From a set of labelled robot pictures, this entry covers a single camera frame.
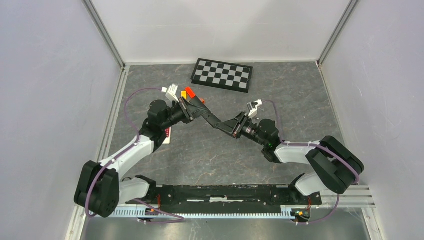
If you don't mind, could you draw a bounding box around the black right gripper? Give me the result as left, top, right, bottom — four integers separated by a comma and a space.
215, 111, 267, 147

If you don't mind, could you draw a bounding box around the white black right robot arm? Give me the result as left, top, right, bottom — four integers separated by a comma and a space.
213, 112, 365, 204

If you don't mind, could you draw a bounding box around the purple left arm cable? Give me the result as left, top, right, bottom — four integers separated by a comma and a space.
84, 87, 167, 219

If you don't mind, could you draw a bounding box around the grey slotted cable duct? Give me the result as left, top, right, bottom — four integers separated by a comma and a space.
109, 205, 295, 220

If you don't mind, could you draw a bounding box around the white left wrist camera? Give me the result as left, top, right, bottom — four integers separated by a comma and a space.
161, 84, 179, 102

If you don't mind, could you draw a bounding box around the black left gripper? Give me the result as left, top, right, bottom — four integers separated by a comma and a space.
161, 96, 208, 131

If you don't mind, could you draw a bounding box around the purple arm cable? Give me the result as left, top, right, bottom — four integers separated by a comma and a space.
261, 99, 361, 225
84, 87, 167, 219

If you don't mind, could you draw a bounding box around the black white checkerboard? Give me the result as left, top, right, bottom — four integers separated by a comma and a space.
191, 58, 253, 94

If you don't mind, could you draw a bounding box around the aluminium frame rail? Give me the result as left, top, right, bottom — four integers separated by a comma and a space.
319, 185, 376, 208

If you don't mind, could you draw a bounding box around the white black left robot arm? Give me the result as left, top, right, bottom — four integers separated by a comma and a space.
74, 97, 210, 218

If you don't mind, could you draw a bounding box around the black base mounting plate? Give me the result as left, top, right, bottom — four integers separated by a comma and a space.
142, 184, 322, 214

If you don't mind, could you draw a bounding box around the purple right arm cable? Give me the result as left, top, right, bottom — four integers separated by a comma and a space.
261, 99, 361, 225

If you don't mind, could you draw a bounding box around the yellow toy block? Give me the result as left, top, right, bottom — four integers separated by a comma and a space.
181, 90, 187, 99

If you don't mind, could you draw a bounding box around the red toy block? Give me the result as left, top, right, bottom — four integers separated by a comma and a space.
184, 86, 196, 99

